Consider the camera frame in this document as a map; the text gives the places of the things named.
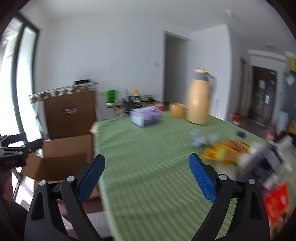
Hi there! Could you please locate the red snack bag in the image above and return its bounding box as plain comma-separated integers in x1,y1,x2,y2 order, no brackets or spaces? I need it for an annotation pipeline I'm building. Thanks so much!
264,182,290,239

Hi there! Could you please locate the yellow snack bag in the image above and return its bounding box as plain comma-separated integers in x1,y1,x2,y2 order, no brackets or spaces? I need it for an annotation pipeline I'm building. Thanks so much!
202,139,250,165

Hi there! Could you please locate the grey wrapper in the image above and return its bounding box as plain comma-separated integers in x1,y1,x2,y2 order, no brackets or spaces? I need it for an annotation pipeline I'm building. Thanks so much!
190,129,219,148

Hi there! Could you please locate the cardboard box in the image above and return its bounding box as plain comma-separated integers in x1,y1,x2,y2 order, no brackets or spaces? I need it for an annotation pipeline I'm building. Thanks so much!
21,134,94,191

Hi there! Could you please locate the blue bottle cap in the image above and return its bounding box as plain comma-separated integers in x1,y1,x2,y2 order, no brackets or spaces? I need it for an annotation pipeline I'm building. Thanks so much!
236,131,246,138

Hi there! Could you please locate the green checkered tablecloth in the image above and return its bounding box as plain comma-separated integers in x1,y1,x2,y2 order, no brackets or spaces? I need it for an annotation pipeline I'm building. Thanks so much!
92,108,292,241

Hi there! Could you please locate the low side table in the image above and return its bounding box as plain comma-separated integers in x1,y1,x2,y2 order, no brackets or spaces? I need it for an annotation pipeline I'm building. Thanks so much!
105,89,164,116

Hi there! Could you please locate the yellow round cup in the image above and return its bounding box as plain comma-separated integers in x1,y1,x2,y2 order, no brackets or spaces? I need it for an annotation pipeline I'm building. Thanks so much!
169,103,186,118

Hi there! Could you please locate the purple tissue pack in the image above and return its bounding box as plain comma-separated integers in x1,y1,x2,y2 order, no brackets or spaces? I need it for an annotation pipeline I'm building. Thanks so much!
129,106,163,128

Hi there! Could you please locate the dark entrance door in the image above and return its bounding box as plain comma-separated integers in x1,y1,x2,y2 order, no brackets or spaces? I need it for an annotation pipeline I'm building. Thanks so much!
248,66,277,125

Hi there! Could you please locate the yellow thermos jug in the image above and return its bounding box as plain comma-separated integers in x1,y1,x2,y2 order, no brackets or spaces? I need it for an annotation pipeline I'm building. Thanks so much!
186,69,217,125

